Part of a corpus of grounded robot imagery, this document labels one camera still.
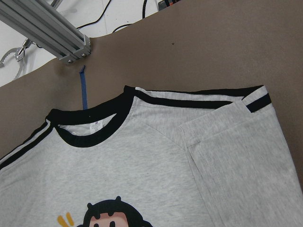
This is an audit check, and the grey cartoon print t-shirt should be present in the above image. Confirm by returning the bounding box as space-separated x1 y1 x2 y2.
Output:
0 85 303 227

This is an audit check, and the long reacher grabber tool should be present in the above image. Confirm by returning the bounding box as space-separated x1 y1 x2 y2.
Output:
0 38 33 80

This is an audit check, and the aluminium frame post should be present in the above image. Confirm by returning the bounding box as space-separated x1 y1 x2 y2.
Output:
0 0 91 64

